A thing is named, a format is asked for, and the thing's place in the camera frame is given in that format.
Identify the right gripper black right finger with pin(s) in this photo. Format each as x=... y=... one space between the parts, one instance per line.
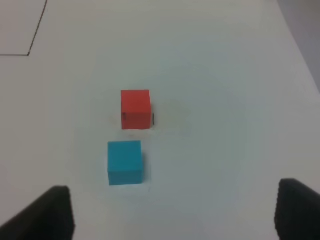
x=297 y=211

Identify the red cube block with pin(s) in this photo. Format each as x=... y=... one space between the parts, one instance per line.
x=136 y=109

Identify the loose blue cube block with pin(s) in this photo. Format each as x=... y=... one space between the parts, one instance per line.
x=125 y=164

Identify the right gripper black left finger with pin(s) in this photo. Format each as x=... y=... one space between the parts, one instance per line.
x=49 y=217

